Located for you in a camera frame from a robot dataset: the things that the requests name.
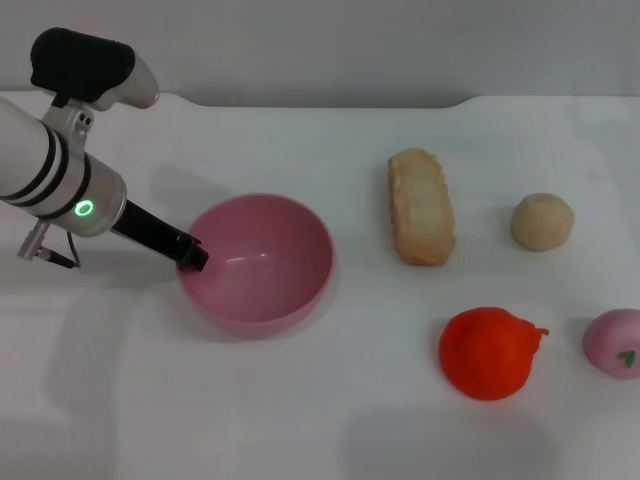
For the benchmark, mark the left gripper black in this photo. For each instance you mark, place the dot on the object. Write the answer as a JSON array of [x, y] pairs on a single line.
[[147, 225]]

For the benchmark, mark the pink plastic bowl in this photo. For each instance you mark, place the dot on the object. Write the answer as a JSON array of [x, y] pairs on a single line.
[[265, 285]]

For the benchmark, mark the round beige egg yolk pastry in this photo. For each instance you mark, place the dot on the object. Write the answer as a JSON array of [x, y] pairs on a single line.
[[542, 222]]

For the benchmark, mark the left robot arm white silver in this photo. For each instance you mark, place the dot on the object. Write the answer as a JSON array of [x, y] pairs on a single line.
[[45, 165]]

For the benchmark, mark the long toasted bread loaf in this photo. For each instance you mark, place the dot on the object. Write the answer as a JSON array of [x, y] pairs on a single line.
[[422, 210]]

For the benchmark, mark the orange-red tomato toy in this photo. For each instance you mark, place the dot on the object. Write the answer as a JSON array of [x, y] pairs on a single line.
[[485, 355]]

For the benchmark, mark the pink peach bun toy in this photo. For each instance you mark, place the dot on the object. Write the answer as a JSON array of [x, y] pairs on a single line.
[[612, 340]]

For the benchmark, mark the left wrist camera black silver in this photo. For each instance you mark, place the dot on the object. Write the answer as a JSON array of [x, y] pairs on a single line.
[[85, 62]]

